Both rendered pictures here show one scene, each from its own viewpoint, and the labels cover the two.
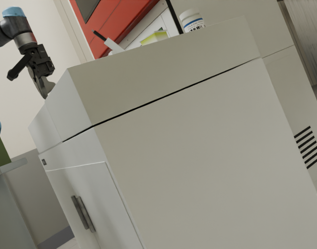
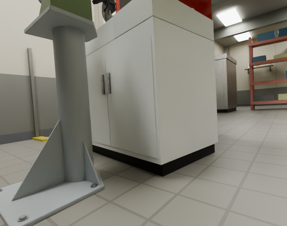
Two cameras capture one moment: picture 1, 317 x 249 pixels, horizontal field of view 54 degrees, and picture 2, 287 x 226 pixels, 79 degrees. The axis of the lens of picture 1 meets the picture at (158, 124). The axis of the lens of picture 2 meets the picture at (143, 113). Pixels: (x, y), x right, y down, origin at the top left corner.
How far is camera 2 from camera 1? 0.58 m
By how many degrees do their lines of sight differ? 12
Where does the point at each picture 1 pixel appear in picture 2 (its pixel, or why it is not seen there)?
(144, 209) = (160, 64)
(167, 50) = (186, 10)
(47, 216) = (49, 117)
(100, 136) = (154, 22)
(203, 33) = (198, 15)
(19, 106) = not seen: hidden behind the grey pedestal
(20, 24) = not seen: outside the picture
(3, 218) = (81, 51)
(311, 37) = not seen: hidden behind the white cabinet
